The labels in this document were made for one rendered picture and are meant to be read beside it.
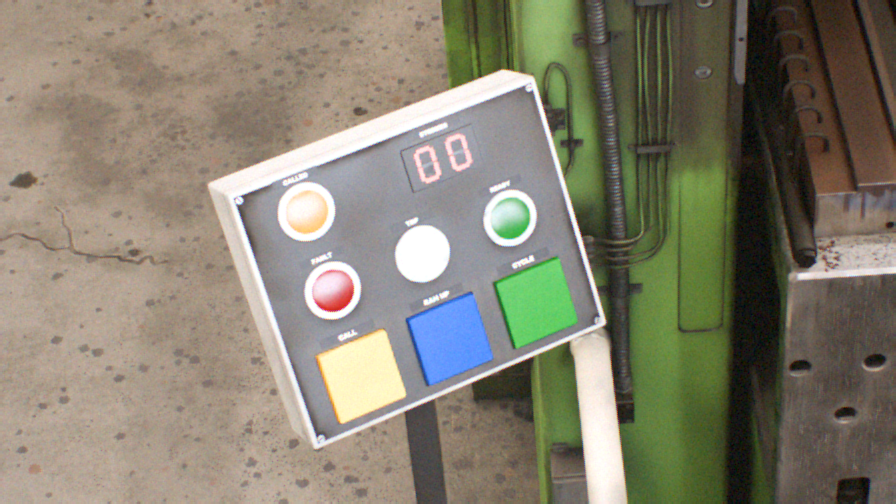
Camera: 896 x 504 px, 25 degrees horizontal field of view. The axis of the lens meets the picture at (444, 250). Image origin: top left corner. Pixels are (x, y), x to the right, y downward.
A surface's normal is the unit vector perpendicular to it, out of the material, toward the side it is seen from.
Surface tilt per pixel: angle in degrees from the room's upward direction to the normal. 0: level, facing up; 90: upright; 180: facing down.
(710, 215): 90
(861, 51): 0
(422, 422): 90
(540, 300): 60
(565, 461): 0
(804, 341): 90
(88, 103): 0
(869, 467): 90
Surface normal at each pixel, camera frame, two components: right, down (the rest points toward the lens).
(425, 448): 0.03, 0.70
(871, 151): -0.07, -0.71
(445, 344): 0.35, 0.17
